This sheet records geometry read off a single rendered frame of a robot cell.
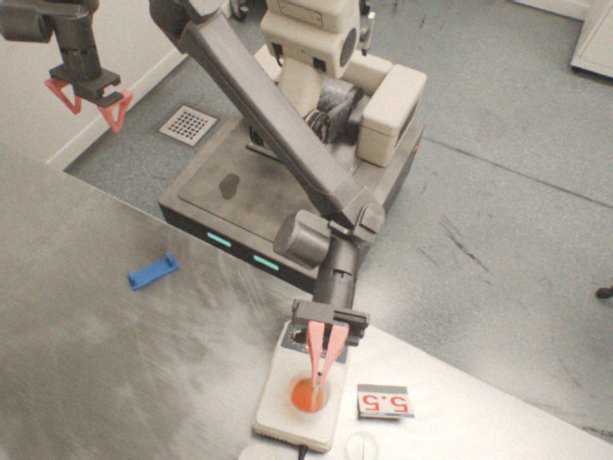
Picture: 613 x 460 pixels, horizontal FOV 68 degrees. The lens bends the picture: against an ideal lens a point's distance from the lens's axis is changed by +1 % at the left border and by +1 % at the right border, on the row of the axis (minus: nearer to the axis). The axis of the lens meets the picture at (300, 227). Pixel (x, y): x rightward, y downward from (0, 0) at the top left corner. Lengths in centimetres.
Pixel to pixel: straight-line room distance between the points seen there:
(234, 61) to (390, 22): 243
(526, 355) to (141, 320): 137
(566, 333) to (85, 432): 162
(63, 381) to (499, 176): 191
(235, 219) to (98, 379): 74
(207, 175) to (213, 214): 17
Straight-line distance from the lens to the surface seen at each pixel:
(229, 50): 63
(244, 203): 152
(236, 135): 172
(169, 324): 92
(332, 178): 64
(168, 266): 97
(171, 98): 248
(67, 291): 102
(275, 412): 76
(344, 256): 63
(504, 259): 201
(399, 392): 88
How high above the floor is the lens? 159
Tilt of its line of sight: 57 degrees down
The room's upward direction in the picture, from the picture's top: 3 degrees clockwise
